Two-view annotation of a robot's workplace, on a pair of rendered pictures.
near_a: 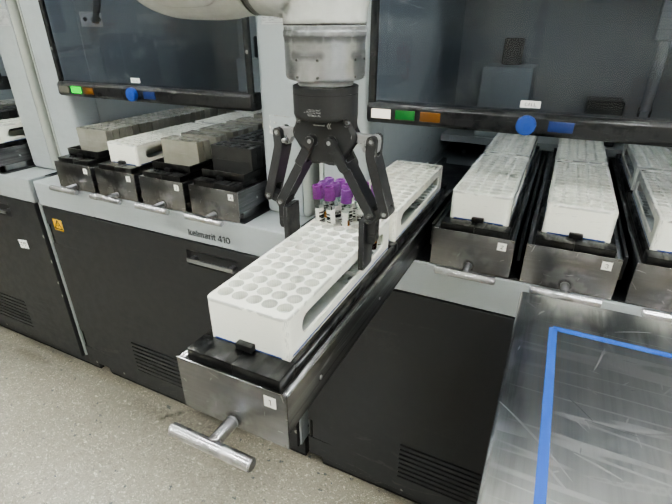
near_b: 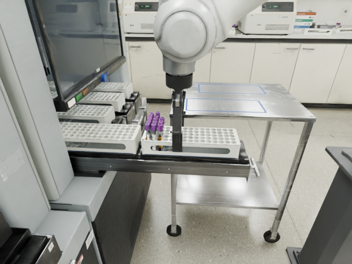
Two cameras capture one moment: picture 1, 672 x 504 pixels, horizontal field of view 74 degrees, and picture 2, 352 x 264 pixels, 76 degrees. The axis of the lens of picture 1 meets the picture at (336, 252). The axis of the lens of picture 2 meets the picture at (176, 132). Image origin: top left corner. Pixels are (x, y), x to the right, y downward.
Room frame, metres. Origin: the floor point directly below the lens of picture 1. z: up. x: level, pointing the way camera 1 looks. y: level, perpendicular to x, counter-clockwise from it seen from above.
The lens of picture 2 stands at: (0.78, 0.58, 1.22)
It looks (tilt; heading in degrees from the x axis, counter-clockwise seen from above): 30 degrees down; 248
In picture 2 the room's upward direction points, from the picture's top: straight up
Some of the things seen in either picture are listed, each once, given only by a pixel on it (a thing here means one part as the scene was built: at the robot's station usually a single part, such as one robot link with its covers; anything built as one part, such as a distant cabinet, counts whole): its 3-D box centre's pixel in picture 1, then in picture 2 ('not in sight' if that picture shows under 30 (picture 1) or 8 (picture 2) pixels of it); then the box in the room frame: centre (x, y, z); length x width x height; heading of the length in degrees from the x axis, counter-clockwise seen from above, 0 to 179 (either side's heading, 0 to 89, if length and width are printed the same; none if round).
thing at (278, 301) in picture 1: (314, 271); (189, 142); (0.51, 0.03, 0.83); 0.30 x 0.10 x 0.06; 154
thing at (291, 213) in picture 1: (292, 227); (177, 141); (0.57, 0.06, 0.87); 0.03 x 0.01 x 0.07; 154
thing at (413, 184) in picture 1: (395, 197); (94, 138); (0.79, -0.11, 0.83); 0.30 x 0.10 x 0.06; 154
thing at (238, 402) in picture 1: (356, 263); (149, 154); (0.63, -0.03, 0.78); 0.73 x 0.14 x 0.09; 154
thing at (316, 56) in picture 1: (325, 56); (179, 62); (0.54, 0.01, 1.09); 0.09 x 0.09 x 0.06
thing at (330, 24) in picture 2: not in sight; (329, 26); (-2.21, -1.65, 0.97); 0.24 x 0.12 x 0.13; 143
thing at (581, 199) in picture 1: (578, 198); (90, 102); (0.79, -0.45, 0.83); 0.30 x 0.10 x 0.06; 154
